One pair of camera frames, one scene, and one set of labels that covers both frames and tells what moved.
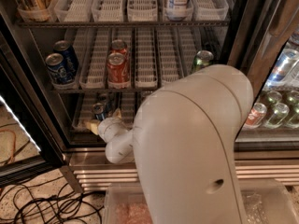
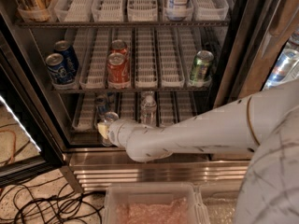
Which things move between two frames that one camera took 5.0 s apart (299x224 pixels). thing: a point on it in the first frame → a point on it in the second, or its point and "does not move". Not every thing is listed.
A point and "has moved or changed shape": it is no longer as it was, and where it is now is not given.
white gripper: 107,128 does not move
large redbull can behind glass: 283,65 does not move
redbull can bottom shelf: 99,110 has moved or changed shape
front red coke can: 119,71 does not move
